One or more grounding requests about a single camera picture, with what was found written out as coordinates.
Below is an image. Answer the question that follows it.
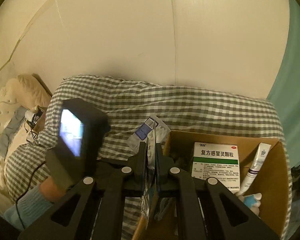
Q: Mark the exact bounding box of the clear blue plastic packet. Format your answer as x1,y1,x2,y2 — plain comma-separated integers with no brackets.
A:
127,115,171,221

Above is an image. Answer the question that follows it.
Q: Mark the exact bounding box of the light blue sleeve forearm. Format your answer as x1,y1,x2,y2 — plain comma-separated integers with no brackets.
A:
1,186,53,231

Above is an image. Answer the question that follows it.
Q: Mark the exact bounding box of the left hand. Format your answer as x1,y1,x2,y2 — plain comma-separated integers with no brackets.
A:
39,177,66,203

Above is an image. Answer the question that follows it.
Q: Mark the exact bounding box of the small white blue toy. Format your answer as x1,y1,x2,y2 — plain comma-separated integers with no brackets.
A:
239,193,262,216

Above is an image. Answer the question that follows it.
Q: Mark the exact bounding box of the small cardboard box left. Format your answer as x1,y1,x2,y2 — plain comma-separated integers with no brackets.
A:
24,106,47,142

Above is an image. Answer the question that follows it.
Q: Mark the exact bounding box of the grey white checked blanket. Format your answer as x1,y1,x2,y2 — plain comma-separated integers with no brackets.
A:
5,74,293,240

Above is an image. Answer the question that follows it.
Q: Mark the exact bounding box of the green white medicine box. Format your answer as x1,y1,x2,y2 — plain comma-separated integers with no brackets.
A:
191,142,240,193

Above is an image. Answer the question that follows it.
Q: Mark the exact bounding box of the beige pillow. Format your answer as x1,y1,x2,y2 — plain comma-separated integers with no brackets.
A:
15,74,51,110

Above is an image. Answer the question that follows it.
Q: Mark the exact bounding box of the brown cardboard box right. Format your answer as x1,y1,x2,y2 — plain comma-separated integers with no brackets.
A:
131,130,289,240

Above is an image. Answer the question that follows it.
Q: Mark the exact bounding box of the white ointment tube box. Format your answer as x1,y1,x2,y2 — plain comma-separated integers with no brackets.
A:
236,142,271,197

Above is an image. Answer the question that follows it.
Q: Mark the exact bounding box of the teal curtain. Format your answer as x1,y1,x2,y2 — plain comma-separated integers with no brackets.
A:
267,0,300,167

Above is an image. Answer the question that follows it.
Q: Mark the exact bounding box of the black cable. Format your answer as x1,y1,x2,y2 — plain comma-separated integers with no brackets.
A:
14,112,50,230

